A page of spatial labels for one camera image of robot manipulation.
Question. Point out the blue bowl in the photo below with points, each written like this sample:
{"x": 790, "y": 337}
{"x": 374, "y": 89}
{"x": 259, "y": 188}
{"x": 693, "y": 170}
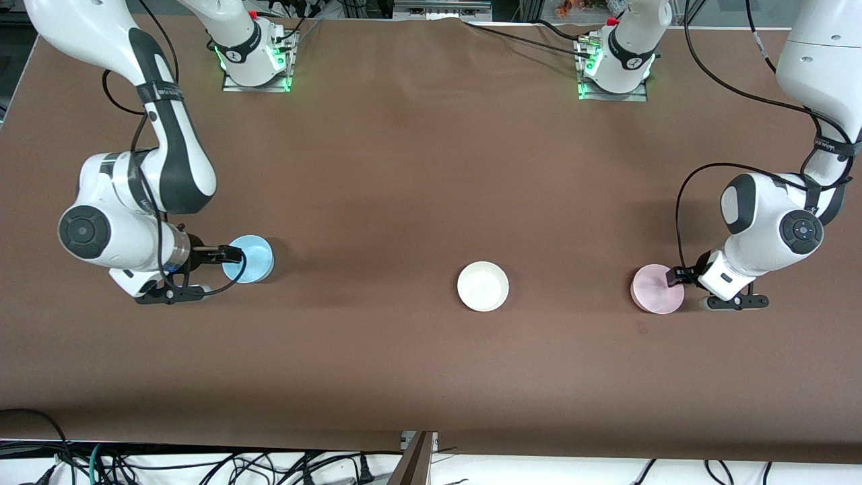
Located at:
{"x": 256, "y": 259}

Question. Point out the brown table cover sheet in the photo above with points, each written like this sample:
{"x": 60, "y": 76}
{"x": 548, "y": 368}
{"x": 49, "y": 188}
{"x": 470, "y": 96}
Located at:
{"x": 404, "y": 168}

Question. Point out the pink bowl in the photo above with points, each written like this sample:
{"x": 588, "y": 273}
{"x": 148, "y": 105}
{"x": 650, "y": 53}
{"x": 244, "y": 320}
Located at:
{"x": 653, "y": 289}

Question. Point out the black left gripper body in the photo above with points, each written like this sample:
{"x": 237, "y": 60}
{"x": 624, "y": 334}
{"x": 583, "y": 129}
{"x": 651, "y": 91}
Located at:
{"x": 700, "y": 263}

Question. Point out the brown wooden beam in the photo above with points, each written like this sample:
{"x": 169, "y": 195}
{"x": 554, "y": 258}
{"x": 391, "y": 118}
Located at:
{"x": 412, "y": 468}

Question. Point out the orange background object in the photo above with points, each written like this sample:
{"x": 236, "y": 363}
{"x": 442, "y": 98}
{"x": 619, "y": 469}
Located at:
{"x": 571, "y": 7}

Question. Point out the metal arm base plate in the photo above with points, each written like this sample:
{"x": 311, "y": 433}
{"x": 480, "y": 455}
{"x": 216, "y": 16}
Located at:
{"x": 232, "y": 86}
{"x": 606, "y": 98}

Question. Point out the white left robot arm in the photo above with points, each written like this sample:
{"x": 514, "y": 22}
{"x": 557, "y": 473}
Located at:
{"x": 761, "y": 229}

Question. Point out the white bowl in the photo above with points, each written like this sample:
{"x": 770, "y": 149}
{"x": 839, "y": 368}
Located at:
{"x": 483, "y": 286}

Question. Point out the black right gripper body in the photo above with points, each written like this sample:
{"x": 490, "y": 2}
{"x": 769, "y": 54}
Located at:
{"x": 199, "y": 254}

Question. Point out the black power plug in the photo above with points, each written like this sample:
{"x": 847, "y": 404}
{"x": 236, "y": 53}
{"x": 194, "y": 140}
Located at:
{"x": 366, "y": 470}

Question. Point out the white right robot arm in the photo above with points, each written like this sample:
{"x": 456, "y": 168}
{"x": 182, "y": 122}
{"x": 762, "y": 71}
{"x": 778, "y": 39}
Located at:
{"x": 128, "y": 236}

